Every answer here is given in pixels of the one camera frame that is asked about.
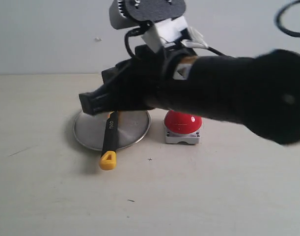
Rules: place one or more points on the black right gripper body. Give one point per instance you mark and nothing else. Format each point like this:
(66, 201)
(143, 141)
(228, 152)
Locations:
(127, 83)

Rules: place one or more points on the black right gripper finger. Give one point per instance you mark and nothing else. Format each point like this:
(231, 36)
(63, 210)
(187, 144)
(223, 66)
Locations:
(104, 99)

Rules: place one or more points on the black yellow claw hammer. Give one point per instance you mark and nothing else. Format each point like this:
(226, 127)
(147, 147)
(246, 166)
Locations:
(110, 144)

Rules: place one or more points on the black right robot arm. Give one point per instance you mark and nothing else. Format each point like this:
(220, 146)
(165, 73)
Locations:
(261, 93)

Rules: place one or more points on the red dome push button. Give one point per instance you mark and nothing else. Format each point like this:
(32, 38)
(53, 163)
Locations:
(182, 128)

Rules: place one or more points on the round steel plate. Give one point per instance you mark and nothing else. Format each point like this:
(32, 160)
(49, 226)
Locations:
(131, 127)

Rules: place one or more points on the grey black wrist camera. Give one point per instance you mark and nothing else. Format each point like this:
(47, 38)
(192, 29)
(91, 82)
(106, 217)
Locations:
(160, 23)

